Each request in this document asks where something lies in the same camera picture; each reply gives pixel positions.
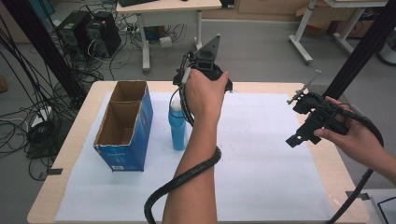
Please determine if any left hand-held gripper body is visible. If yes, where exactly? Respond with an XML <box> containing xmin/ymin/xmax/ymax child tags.
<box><xmin>173</xmin><ymin>33</ymin><xmax>233</xmax><ymax>93</ymax></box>

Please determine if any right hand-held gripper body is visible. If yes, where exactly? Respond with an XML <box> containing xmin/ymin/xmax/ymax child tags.
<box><xmin>287</xmin><ymin>69</ymin><xmax>350</xmax><ymax>146</ymax></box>

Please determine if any blue bottle with white cap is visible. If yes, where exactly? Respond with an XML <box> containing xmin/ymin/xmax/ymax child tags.
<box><xmin>167</xmin><ymin>99</ymin><xmax>187</xmax><ymax>152</ymax></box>

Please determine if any blue cardboard box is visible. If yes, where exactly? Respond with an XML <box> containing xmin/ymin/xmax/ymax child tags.
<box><xmin>92</xmin><ymin>80</ymin><xmax>154</xmax><ymax>173</ymax></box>

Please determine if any person's left hand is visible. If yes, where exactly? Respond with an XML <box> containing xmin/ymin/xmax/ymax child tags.
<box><xmin>183</xmin><ymin>68</ymin><xmax>230</xmax><ymax>124</ymax></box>

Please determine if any person's right hand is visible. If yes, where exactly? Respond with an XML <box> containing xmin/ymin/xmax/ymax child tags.
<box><xmin>313</xmin><ymin>95</ymin><xmax>387</xmax><ymax>169</ymax></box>

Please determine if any small white box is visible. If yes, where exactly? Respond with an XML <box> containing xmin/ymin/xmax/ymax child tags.
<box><xmin>159</xmin><ymin>35</ymin><xmax>174</xmax><ymax>49</ymax></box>

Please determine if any white table mat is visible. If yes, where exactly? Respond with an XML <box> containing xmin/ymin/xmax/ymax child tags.
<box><xmin>54</xmin><ymin>91</ymin><xmax>334</xmax><ymax>223</ymax></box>

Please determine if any white-legged wooden desk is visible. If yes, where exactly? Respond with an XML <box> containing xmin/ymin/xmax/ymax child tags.
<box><xmin>115</xmin><ymin>0</ymin><xmax>223</xmax><ymax>75</ymax></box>

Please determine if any white-framed desk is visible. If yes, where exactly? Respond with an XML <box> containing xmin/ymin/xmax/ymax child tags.
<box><xmin>288</xmin><ymin>0</ymin><xmax>389</xmax><ymax>66</ymax></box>

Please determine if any black keyboard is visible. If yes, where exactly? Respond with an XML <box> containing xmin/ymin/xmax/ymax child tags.
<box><xmin>118</xmin><ymin>0</ymin><xmax>161</xmax><ymax>8</ymax></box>

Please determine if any black computer tower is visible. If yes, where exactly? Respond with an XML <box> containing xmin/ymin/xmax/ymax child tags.
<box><xmin>85</xmin><ymin>11</ymin><xmax>122</xmax><ymax>59</ymax></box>
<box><xmin>55</xmin><ymin>10</ymin><xmax>93</xmax><ymax>61</ymax></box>

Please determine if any white device with black outline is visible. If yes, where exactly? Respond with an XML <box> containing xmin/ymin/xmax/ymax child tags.
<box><xmin>361</xmin><ymin>188</ymin><xmax>396</xmax><ymax>224</ymax></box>

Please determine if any white power strip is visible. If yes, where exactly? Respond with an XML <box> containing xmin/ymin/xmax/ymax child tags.
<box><xmin>30</xmin><ymin>105</ymin><xmax>53</xmax><ymax>128</ymax></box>

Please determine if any black metal frame post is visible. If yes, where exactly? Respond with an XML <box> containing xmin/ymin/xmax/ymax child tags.
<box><xmin>322</xmin><ymin>0</ymin><xmax>396</xmax><ymax>101</ymax></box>
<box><xmin>1</xmin><ymin>0</ymin><xmax>89</xmax><ymax>105</ymax></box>

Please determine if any black corrugated right gripper cable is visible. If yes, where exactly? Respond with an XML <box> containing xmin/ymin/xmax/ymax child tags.
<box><xmin>326</xmin><ymin>102</ymin><xmax>385</xmax><ymax>224</ymax></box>

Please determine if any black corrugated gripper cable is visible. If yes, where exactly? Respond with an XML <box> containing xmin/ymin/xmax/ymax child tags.
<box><xmin>326</xmin><ymin>102</ymin><xmax>385</xmax><ymax>224</ymax></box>
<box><xmin>143</xmin><ymin>83</ymin><xmax>223</xmax><ymax>224</ymax></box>

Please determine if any black corrugated left gripper cable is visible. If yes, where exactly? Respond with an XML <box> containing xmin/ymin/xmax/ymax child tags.
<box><xmin>143</xmin><ymin>83</ymin><xmax>223</xmax><ymax>224</ymax></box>

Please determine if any bundle of black floor cables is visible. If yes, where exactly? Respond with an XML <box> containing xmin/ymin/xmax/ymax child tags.
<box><xmin>0</xmin><ymin>12</ymin><xmax>106</xmax><ymax>182</ymax></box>

